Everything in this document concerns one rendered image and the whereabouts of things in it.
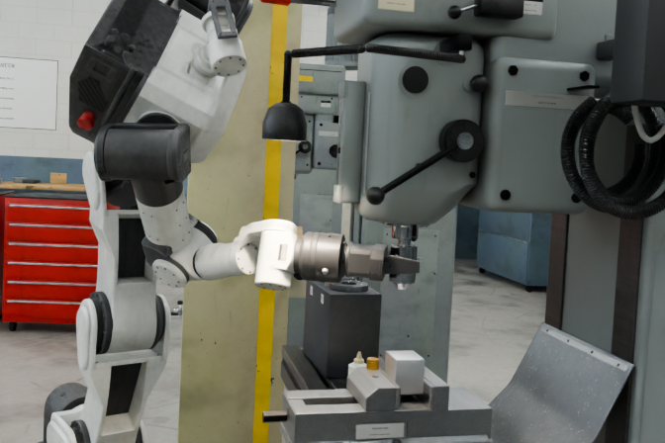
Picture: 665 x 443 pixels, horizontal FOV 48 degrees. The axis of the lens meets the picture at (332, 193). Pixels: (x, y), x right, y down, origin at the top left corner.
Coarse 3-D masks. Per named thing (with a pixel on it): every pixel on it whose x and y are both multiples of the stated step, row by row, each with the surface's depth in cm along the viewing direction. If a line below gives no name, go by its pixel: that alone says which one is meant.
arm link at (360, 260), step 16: (320, 240) 133; (336, 240) 133; (320, 256) 132; (336, 256) 132; (352, 256) 131; (368, 256) 131; (384, 256) 131; (320, 272) 133; (336, 272) 132; (352, 272) 131; (368, 272) 131; (384, 272) 134
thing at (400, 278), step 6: (396, 252) 132; (402, 252) 132; (408, 252) 132; (414, 252) 133; (408, 258) 132; (414, 258) 133; (390, 276) 134; (396, 276) 133; (402, 276) 132; (408, 276) 132; (414, 276) 133; (396, 282) 133; (402, 282) 132; (408, 282) 132; (414, 282) 133
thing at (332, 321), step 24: (312, 288) 178; (336, 288) 167; (360, 288) 167; (312, 312) 178; (336, 312) 164; (360, 312) 166; (312, 336) 177; (336, 336) 164; (360, 336) 166; (312, 360) 176; (336, 360) 165
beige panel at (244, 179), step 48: (288, 48) 300; (240, 96) 297; (240, 144) 298; (288, 144) 302; (192, 192) 295; (240, 192) 299; (288, 192) 303; (192, 288) 297; (240, 288) 302; (192, 336) 299; (240, 336) 303; (192, 384) 300; (240, 384) 304; (192, 432) 301; (240, 432) 305
